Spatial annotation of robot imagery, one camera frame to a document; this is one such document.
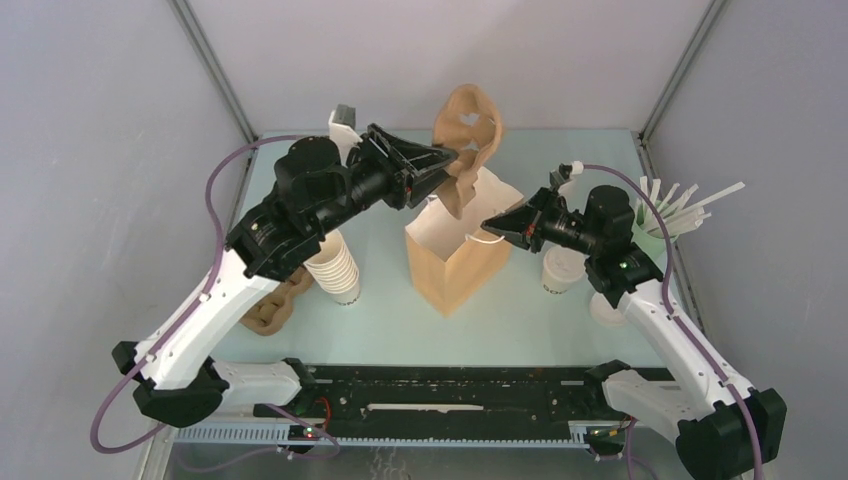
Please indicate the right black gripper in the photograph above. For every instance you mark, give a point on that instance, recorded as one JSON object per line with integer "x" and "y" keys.
{"x": 530, "y": 217}

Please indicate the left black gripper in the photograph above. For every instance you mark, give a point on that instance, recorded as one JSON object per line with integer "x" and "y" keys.
{"x": 407, "y": 160}

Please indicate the single white paper cup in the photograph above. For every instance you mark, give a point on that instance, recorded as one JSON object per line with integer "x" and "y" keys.
{"x": 559, "y": 278}

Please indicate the brown pulp carrier piece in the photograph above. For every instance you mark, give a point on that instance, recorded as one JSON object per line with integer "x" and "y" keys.
{"x": 470, "y": 124}

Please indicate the brown paper bag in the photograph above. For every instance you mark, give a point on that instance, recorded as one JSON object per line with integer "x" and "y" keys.
{"x": 450, "y": 259}

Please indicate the white plastic cup lid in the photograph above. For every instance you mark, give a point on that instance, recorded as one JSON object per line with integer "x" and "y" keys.
{"x": 562, "y": 255}

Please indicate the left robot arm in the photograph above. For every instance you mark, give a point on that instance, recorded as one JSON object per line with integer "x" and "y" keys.
{"x": 316, "y": 190}

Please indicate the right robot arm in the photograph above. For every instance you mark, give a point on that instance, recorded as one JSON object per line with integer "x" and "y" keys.
{"x": 720, "y": 424}

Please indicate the stack of white lids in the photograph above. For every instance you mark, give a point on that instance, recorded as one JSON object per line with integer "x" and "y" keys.
{"x": 603, "y": 313}

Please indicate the stack of white paper cups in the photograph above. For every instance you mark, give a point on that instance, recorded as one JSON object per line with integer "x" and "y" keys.
{"x": 335, "y": 270}

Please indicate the green straw holder cup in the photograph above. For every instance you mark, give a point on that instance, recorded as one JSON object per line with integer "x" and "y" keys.
{"x": 651, "y": 245}

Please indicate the brown pulp cup carrier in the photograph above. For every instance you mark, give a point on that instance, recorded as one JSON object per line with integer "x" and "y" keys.
{"x": 269, "y": 315}

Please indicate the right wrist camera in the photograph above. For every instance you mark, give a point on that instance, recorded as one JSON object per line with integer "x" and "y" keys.
{"x": 563, "y": 179}

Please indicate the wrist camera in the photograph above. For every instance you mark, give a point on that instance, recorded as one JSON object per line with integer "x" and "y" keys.
{"x": 563, "y": 179}
{"x": 341, "y": 128}

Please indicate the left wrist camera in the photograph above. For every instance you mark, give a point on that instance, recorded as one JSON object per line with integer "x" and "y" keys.
{"x": 341, "y": 128}

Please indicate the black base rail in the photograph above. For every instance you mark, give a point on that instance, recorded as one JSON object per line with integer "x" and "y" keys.
{"x": 463, "y": 406}

